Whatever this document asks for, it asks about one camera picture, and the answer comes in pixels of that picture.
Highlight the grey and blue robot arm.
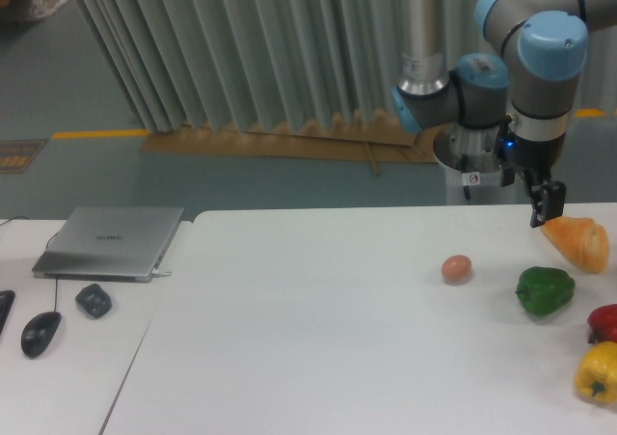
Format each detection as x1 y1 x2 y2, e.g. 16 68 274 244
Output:
391 0 616 227

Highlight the brown cardboard sheet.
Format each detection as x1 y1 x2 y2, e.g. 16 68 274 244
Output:
141 109 442 170

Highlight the black keyboard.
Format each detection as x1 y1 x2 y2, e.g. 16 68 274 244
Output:
0 290 15 334

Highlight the white laptop cable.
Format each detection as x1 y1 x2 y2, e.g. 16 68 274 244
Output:
152 220 186 279

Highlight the green bell pepper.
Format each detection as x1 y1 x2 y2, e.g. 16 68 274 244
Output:
515 266 576 317

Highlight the brown egg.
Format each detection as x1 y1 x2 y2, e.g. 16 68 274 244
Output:
441 255 472 284

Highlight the black mouse cable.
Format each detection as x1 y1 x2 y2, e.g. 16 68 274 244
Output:
0 216 66 313

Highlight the pale green folding curtain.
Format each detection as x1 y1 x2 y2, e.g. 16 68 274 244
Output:
57 0 617 133

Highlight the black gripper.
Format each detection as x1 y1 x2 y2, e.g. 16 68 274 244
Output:
494 114 566 228

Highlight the orange bread loaf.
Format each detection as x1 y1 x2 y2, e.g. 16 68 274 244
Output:
541 216 609 274

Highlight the silver closed laptop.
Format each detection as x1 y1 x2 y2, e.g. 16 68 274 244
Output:
32 206 184 282

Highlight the small black controller device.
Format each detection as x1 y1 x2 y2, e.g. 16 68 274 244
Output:
75 284 113 319

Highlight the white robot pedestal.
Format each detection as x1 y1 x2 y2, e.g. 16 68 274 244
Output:
433 122 518 205

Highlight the red bell pepper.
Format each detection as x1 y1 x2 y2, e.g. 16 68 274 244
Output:
587 304 617 343

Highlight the yellow bell pepper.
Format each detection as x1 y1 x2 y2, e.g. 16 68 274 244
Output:
574 341 616 404

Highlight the black computer mouse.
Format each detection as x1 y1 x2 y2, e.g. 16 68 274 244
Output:
20 312 62 359

